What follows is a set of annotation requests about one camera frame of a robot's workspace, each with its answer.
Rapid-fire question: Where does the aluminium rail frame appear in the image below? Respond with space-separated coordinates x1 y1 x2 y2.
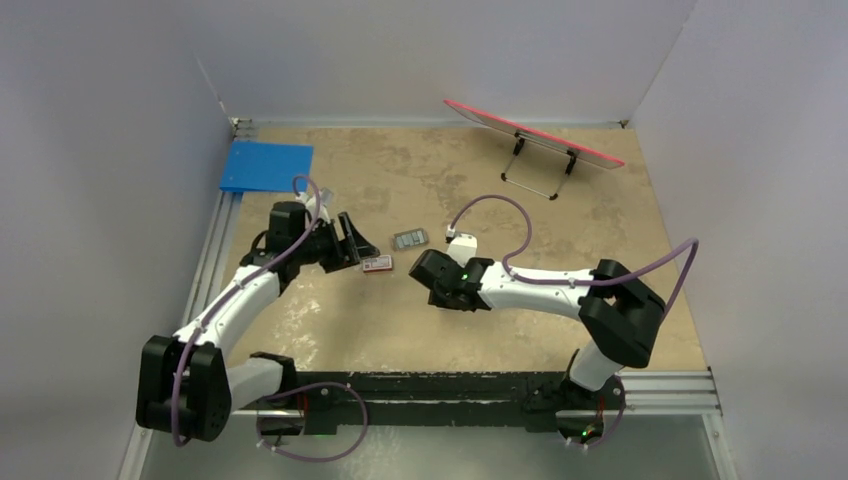
120 371 737 479
173 117 260 356

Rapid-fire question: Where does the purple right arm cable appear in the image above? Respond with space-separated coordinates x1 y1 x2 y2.
445 194 701 452

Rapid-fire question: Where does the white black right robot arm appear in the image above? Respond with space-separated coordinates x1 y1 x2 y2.
409 249 666 407

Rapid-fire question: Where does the blue plastic board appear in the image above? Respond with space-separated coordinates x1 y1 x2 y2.
219 141 314 193

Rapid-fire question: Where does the aluminium left rail frame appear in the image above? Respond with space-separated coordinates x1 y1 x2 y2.
173 117 260 356

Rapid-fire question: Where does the red tablet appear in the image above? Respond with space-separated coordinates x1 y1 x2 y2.
443 99 625 170

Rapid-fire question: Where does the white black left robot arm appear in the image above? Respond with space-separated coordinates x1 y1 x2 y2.
135 201 380 446

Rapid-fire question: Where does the aluminium front rail frame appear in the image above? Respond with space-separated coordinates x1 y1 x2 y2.
120 371 737 479

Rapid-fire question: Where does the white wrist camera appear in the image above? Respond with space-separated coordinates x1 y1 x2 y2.
445 226 478 267
296 188 333 223

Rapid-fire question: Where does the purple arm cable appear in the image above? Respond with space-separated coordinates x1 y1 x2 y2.
445 194 701 452
170 174 370 464

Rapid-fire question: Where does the red white staple box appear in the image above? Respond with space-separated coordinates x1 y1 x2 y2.
362 255 393 274

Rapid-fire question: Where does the black wire tablet stand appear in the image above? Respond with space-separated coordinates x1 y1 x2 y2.
500 130 582 201

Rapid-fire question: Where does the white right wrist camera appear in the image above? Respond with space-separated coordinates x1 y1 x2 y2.
445 226 478 267

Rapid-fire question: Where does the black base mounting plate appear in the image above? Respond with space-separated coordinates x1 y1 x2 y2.
233 370 626 439

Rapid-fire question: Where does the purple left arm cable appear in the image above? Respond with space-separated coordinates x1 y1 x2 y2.
170 174 370 464

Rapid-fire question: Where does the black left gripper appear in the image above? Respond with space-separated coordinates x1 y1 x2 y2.
293 213 377 273

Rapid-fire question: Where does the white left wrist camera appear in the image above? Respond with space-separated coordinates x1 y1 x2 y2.
296 188 333 223

